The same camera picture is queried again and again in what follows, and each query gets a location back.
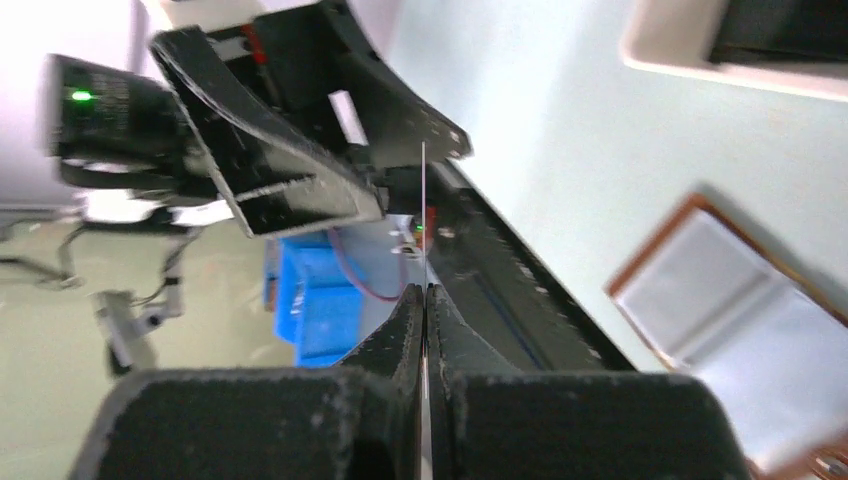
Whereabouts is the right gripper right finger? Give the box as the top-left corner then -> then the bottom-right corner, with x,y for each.
425,285 -> 750,479

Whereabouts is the brown leather card holder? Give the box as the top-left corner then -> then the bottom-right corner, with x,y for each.
606,193 -> 847,479

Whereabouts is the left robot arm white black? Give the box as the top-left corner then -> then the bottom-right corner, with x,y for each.
43,1 -> 473,237

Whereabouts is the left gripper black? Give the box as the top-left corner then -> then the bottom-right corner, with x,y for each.
150,1 -> 473,237

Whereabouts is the white plastic tray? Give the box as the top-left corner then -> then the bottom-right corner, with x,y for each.
620,1 -> 847,102

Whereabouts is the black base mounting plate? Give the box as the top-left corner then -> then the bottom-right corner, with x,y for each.
426,162 -> 634,371

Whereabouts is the blue plastic crate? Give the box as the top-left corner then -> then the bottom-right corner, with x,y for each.
265,234 -> 365,368

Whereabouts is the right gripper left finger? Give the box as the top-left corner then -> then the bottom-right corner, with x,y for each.
69,284 -> 424,479

